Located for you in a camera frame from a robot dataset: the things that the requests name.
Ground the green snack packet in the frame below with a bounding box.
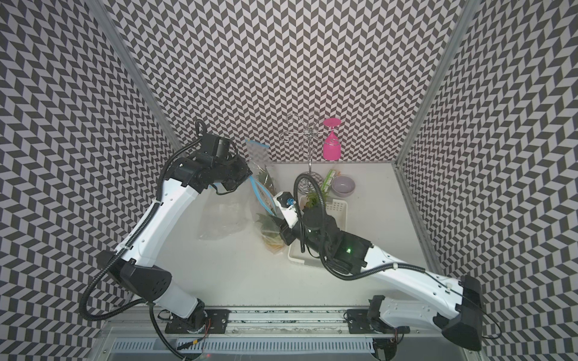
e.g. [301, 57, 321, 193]
[321, 169, 339, 193]

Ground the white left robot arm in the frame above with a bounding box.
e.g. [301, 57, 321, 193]
[78, 120, 252, 332]

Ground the clear zip-top bag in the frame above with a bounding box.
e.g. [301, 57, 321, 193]
[245, 140, 277, 195]
[249, 176, 282, 248]
[197, 189, 248, 241]

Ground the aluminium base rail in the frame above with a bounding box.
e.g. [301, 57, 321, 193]
[107, 306, 480, 355]

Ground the pink wine glass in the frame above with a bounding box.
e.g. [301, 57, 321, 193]
[322, 118, 342, 161]

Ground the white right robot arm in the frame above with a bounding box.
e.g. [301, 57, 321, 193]
[272, 185, 503, 351]

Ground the metal glass rack stand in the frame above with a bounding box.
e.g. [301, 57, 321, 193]
[285, 111, 323, 186]

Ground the lilac bowl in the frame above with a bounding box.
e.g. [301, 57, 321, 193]
[331, 175, 356, 198]

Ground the pineapple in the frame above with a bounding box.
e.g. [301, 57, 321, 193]
[303, 192, 319, 209]
[255, 214, 285, 254]

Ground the white plastic basket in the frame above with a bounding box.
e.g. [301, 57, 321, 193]
[287, 199, 348, 269]

